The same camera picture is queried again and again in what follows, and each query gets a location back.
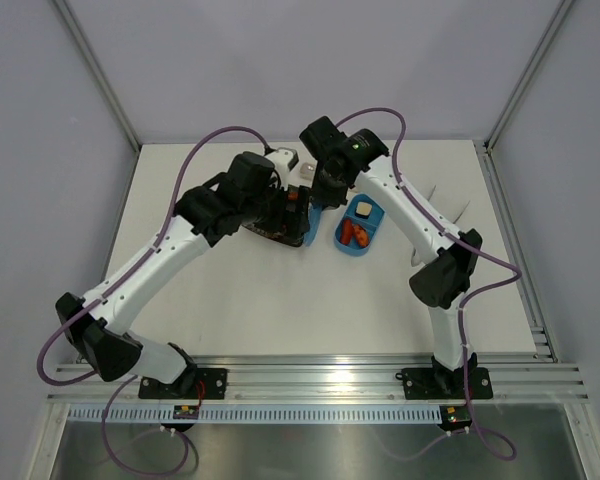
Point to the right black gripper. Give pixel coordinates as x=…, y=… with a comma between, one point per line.
x=320, y=196

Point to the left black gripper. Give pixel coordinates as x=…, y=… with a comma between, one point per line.
x=299, y=213

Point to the blue lunch box lid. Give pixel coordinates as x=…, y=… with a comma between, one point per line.
x=314, y=219

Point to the sushi piece with seaweed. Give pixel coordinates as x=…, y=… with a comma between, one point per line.
x=363, y=210

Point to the red sausage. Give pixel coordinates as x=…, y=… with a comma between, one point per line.
x=347, y=232

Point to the blue lunch box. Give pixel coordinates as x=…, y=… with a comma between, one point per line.
x=371, y=225

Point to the metal tongs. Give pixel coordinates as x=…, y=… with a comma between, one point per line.
x=454, y=206

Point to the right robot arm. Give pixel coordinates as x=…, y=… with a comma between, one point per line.
x=362, y=161

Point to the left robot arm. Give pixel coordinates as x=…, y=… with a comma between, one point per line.
x=99, y=322

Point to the black floral square plate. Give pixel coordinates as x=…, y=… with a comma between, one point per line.
x=278, y=237

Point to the left circuit board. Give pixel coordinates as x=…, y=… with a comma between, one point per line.
x=186, y=412

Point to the circuit board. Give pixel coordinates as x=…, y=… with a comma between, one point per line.
x=455, y=418
x=186, y=412

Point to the right circuit board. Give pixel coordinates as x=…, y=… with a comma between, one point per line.
x=455, y=418

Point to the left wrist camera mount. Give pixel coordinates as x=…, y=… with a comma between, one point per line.
x=284, y=159

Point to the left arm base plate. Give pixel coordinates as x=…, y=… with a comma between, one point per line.
x=205, y=383

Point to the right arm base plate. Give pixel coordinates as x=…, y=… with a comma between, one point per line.
x=431, y=384

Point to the right side aluminium rail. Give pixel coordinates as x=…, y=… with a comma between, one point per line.
x=545, y=351

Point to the aluminium rail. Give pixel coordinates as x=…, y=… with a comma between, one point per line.
x=545, y=351
x=371, y=379

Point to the aluminium rail front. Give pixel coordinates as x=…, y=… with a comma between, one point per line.
x=371, y=379

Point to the right aluminium frame post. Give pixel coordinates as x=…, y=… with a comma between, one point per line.
x=532, y=67

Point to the aluminium frame post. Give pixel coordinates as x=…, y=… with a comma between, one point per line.
x=532, y=67
x=75, y=31

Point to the white slotted cable duct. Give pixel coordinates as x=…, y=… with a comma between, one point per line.
x=281, y=414

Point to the left aluminium frame post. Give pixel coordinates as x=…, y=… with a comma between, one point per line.
x=75, y=31

